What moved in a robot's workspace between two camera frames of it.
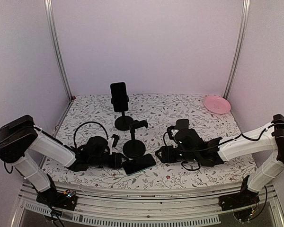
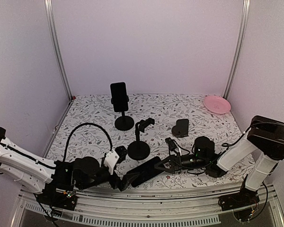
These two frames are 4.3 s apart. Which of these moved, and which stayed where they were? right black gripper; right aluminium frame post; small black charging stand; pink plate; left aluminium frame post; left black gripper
Moved: right black gripper; left black gripper
Stayed: pink plate; right aluminium frame post; small black charging stand; left aluminium frame post
